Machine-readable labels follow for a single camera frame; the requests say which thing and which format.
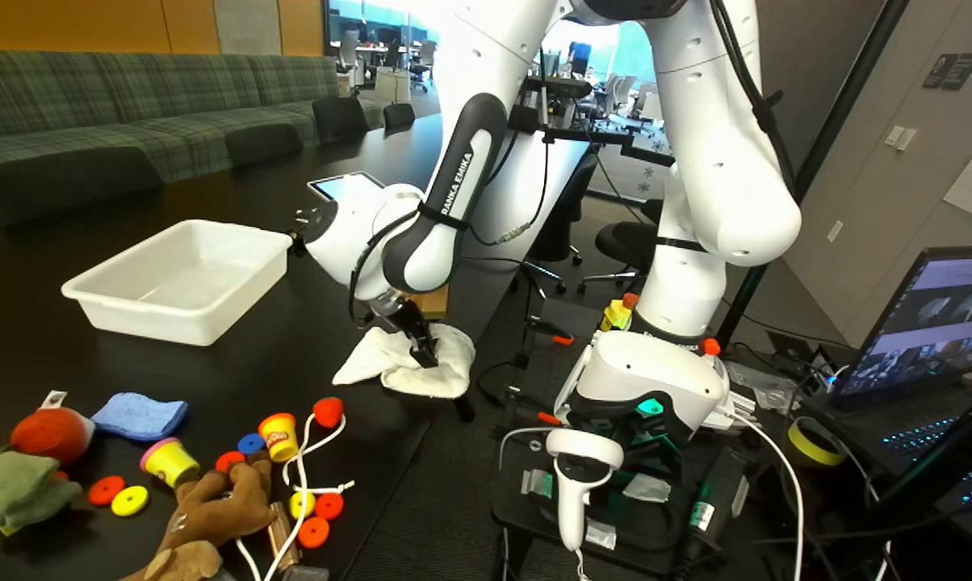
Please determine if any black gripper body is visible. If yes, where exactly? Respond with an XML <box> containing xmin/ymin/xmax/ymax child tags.
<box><xmin>368</xmin><ymin>292</ymin><xmax>429</xmax><ymax>339</ymax></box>

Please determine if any white knitted towel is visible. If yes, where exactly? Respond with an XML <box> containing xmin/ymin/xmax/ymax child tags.
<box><xmin>330</xmin><ymin>319</ymin><xmax>479</xmax><ymax>403</ymax></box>

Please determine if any yellow toy cup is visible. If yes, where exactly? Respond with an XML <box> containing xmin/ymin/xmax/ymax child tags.
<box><xmin>139</xmin><ymin>437</ymin><xmax>203</xmax><ymax>492</ymax></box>
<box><xmin>255</xmin><ymin>410</ymin><xmax>300</xmax><ymax>465</ymax></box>

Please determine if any white string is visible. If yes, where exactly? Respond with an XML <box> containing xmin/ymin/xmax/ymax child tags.
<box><xmin>231</xmin><ymin>414</ymin><xmax>359</xmax><ymax>581</ymax></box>

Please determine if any yellow bead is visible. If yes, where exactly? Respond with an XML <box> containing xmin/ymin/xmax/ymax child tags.
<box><xmin>288</xmin><ymin>489</ymin><xmax>321</xmax><ymax>522</ymax></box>

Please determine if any brown plush toy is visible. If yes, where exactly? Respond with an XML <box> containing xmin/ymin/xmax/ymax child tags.
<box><xmin>127</xmin><ymin>454</ymin><xmax>308</xmax><ymax>581</ymax></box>

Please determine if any blue cloth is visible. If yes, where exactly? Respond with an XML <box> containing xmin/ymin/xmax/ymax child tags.
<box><xmin>88</xmin><ymin>392</ymin><xmax>189</xmax><ymax>447</ymax></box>

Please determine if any yellow plastic disc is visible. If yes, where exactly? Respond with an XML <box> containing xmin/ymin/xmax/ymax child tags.
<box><xmin>111</xmin><ymin>484</ymin><xmax>153</xmax><ymax>520</ymax></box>

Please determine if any orange plastic disc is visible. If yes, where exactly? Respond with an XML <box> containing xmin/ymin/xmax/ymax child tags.
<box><xmin>84</xmin><ymin>476</ymin><xmax>128</xmax><ymax>510</ymax></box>

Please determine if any red plush toy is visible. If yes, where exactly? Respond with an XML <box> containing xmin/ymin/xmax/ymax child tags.
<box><xmin>5</xmin><ymin>396</ymin><xmax>97</xmax><ymax>465</ymax></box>

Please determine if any green plush toy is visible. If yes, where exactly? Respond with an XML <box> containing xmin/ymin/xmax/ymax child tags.
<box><xmin>0</xmin><ymin>449</ymin><xmax>88</xmax><ymax>539</ymax></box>

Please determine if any white plastic bin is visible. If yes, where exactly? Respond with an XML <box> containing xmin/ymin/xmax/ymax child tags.
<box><xmin>58</xmin><ymin>216</ymin><xmax>295</xmax><ymax>349</ymax></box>

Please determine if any white tablet with lit screen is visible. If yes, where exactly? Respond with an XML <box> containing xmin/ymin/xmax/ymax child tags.
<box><xmin>308</xmin><ymin>170</ymin><xmax>383</xmax><ymax>209</ymax></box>

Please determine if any yellow green small object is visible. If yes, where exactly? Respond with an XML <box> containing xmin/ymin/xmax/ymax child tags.
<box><xmin>596</xmin><ymin>296</ymin><xmax>640</xmax><ymax>335</ymax></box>

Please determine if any white VR controller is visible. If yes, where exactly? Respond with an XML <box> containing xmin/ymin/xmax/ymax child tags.
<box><xmin>543</xmin><ymin>425</ymin><xmax>625</xmax><ymax>555</ymax></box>

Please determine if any black lounge chair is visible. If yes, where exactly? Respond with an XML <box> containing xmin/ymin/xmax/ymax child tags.
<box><xmin>380</xmin><ymin>101</ymin><xmax>419</xmax><ymax>138</ymax></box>
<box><xmin>311</xmin><ymin>95</ymin><xmax>371</xmax><ymax>156</ymax></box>

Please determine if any white VR headset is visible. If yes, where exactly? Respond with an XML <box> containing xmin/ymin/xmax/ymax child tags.
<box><xmin>575</xmin><ymin>328</ymin><xmax>733</xmax><ymax>432</ymax></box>

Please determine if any black office chair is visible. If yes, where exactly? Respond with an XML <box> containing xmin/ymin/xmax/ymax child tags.
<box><xmin>520</xmin><ymin>219</ymin><xmax>662</xmax><ymax>299</ymax></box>

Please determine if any black equipment cart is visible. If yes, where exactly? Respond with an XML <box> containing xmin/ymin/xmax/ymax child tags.
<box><xmin>494</xmin><ymin>423</ymin><xmax>772</xmax><ymax>581</ymax></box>

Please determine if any green plaid sofa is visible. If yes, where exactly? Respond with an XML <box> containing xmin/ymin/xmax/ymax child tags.
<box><xmin>0</xmin><ymin>47</ymin><xmax>342</xmax><ymax>238</ymax></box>

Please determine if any yellow tape roll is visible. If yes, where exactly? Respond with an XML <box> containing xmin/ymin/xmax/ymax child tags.
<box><xmin>785</xmin><ymin>417</ymin><xmax>849</xmax><ymax>472</ymax></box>

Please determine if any open black laptop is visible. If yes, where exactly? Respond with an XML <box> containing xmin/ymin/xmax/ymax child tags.
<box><xmin>802</xmin><ymin>242</ymin><xmax>972</xmax><ymax>520</ymax></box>

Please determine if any yellow wrist camera mount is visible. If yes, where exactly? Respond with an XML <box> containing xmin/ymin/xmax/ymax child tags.
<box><xmin>414</xmin><ymin>283</ymin><xmax>451</xmax><ymax>323</ymax></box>

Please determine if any white cable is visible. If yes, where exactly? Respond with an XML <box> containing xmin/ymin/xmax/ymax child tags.
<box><xmin>720</xmin><ymin>408</ymin><xmax>809</xmax><ymax>581</ymax></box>

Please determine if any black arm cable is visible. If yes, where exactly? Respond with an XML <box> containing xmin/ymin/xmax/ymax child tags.
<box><xmin>348</xmin><ymin>0</ymin><xmax>802</xmax><ymax>326</ymax></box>

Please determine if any white light switch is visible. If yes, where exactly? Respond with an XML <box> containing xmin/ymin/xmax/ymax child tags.
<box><xmin>885</xmin><ymin>122</ymin><xmax>919</xmax><ymax>156</ymax></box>

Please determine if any black wall sign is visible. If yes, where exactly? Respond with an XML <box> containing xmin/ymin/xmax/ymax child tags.
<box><xmin>919</xmin><ymin>47</ymin><xmax>972</xmax><ymax>92</ymax></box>

